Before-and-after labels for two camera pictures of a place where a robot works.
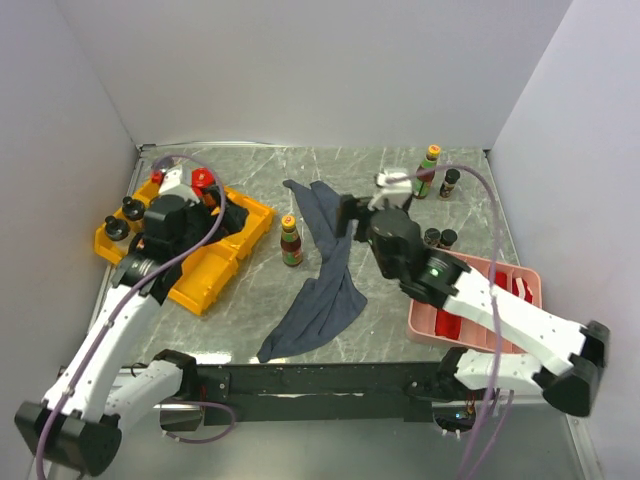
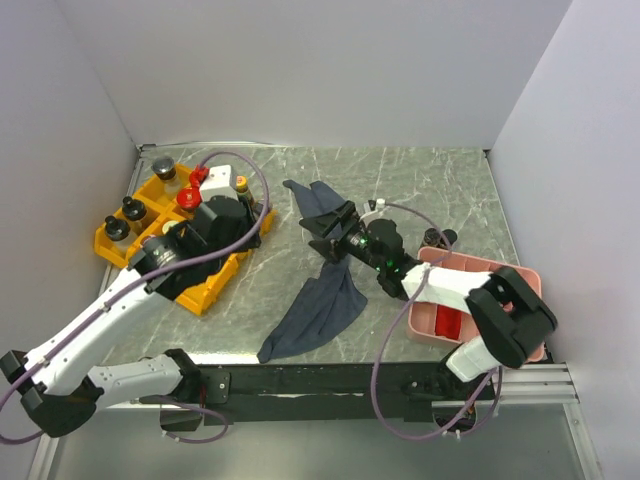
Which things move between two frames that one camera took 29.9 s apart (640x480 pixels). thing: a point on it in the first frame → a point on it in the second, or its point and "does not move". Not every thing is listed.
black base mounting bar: (327, 391) does not move
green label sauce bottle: (425, 172) → (242, 188)
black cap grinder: (117, 230) does not move
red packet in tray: (448, 325) does not move
